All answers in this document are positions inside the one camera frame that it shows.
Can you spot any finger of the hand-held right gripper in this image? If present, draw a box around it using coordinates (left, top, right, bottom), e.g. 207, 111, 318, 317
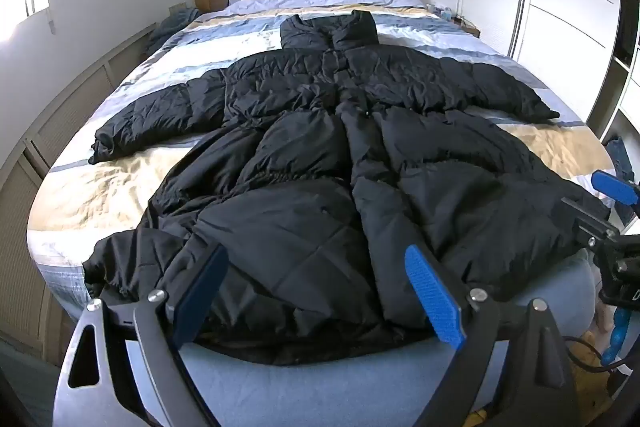
591, 171, 640, 208
560, 196, 622, 251

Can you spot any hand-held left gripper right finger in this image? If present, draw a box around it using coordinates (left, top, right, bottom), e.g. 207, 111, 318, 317
404, 244, 593, 427

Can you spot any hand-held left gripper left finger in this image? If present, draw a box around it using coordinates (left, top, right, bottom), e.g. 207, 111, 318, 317
52, 242, 231, 427

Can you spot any black puffer coat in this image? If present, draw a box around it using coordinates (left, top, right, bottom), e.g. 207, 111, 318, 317
82, 9, 613, 365

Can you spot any white open shelf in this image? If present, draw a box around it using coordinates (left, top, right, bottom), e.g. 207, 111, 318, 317
585, 0, 640, 148

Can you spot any yellow cloth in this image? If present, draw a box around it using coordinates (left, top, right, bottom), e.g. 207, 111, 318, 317
562, 334, 618, 410

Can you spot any striped duvet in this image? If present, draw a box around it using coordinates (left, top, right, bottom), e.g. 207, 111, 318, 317
27, 0, 616, 303

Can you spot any wooden nightstand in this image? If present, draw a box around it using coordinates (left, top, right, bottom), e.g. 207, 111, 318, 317
434, 4, 482, 38

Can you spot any low wooden cabinet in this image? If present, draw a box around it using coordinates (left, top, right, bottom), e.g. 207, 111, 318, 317
0, 22, 157, 368

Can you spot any folded blue blanket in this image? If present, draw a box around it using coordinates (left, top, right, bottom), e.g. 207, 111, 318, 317
145, 7, 202, 54

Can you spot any black cable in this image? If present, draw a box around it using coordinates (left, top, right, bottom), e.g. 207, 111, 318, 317
564, 346, 628, 375

